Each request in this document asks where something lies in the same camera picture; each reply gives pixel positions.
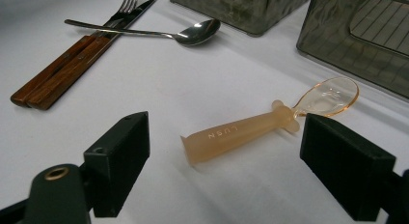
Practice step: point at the metal spoon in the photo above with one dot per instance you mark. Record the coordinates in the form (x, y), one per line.
(199, 32)

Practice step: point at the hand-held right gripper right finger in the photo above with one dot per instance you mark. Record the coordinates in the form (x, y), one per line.
(344, 166)

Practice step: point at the translucent orange baby spoon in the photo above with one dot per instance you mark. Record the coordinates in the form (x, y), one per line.
(225, 140)

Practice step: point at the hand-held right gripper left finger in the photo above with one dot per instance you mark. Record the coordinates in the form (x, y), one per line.
(119, 159)

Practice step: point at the smoky transparent plastic bin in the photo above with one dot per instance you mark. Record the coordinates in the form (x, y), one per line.
(244, 10)
(328, 47)

